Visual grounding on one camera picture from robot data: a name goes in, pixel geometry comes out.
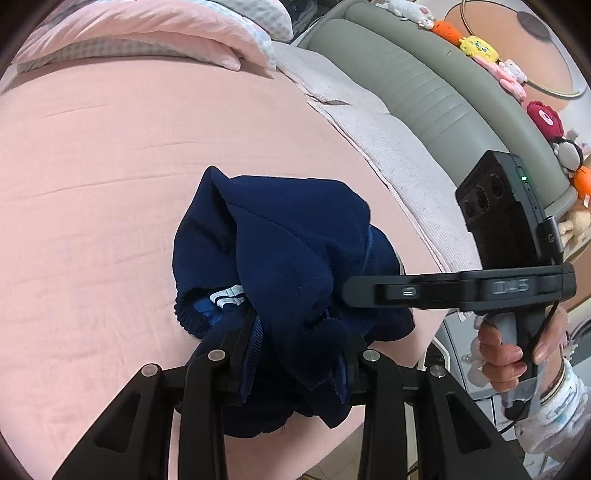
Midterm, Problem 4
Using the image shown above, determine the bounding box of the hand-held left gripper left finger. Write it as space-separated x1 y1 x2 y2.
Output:
53 314 260 480

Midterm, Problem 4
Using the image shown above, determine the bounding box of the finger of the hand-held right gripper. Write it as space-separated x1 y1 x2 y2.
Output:
341 272 463 310

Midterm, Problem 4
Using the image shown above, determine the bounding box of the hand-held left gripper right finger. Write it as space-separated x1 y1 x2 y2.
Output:
342 335 532 480

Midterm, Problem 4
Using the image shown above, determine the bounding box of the navy garment wide white stripe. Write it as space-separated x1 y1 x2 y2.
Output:
222 174 416 439

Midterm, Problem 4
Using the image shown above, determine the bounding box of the person's right hand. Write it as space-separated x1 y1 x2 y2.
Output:
478 309 570 394

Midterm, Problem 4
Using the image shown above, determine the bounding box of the beige bunny plush toy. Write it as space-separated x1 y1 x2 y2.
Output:
556 203 587 250

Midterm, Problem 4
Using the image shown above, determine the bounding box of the round orange plush toy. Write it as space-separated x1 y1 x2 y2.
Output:
570 166 591 197

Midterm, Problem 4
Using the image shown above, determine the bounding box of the black and white plush toy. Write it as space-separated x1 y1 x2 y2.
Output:
551 134 585 178

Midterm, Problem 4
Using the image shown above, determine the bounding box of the red bear plush toy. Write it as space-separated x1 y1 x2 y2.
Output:
526 100 565 137

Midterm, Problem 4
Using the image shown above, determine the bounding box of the pink plush toy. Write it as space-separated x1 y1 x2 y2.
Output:
485 58 527 100

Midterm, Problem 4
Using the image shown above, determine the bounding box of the yellow sponge plush toy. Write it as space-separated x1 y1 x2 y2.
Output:
459 36 499 63

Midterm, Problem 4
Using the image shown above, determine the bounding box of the orange carrot plush toy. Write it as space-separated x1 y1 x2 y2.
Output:
431 21 462 44

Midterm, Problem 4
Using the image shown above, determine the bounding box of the white bunny plush toy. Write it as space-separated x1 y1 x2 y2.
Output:
388 0 435 24

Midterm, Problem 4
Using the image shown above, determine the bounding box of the dark glass wardrobe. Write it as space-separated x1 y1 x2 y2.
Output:
288 0 333 44

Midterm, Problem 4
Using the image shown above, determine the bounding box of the pink folded quilt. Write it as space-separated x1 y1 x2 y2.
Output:
14 0 294 72

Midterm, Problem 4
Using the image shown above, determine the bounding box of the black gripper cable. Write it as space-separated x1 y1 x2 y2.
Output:
501 302 561 435

